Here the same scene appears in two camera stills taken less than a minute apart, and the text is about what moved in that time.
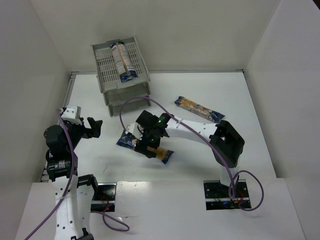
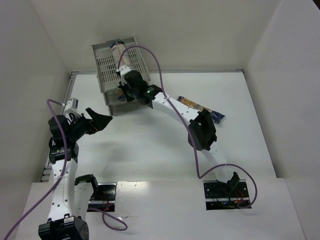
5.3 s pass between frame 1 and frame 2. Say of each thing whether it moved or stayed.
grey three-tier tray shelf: stayed
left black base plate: stayed
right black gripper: moved
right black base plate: stayed
